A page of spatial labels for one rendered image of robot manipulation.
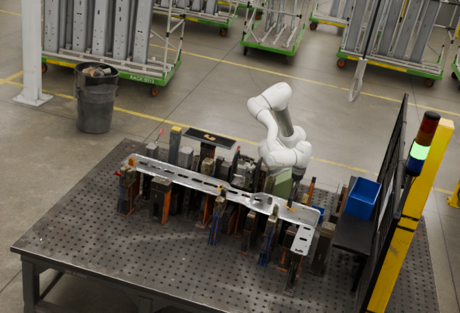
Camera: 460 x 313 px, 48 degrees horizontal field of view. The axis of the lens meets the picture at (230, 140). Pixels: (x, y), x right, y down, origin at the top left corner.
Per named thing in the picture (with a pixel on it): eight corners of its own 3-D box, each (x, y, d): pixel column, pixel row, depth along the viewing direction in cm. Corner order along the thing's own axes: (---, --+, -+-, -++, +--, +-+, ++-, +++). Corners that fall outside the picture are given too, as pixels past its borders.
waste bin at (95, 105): (63, 131, 592) (64, 70, 560) (86, 114, 640) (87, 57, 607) (104, 141, 585) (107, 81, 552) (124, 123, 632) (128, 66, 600)
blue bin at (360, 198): (343, 212, 336) (348, 195, 331) (353, 192, 362) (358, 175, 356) (367, 221, 331) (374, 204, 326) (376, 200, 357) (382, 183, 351)
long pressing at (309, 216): (116, 166, 352) (116, 164, 352) (132, 153, 372) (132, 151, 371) (315, 230, 321) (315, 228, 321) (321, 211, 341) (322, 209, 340)
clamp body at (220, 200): (203, 244, 339) (211, 199, 323) (210, 233, 349) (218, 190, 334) (217, 248, 337) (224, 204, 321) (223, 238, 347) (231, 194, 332)
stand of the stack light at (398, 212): (385, 224, 243) (424, 114, 218) (387, 217, 249) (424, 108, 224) (400, 229, 242) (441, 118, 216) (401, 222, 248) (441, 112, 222)
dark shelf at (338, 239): (331, 246, 307) (333, 242, 305) (350, 178, 385) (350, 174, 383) (368, 259, 302) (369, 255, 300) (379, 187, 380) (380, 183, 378)
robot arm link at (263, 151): (265, 168, 417) (250, 146, 412) (283, 155, 419) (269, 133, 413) (271, 172, 402) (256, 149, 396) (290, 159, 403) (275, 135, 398)
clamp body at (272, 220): (253, 264, 328) (263, 219, 313) (258, 253, 339) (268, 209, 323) (267, 269, 326) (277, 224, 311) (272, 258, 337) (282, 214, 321)
